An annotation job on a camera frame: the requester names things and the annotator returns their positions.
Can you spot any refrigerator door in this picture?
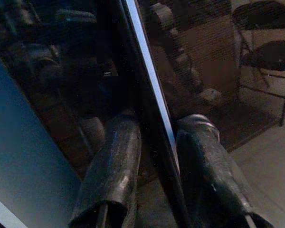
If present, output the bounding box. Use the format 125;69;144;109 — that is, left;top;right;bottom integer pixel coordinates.
0;0;193;228

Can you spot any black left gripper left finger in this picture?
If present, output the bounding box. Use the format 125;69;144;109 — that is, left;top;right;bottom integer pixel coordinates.
68;111;143;228

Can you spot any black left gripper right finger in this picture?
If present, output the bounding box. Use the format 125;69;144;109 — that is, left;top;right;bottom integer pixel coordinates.
175;113;275;228

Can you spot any black folding chair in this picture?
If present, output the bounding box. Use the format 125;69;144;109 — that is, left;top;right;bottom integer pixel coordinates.
231;0;285;128

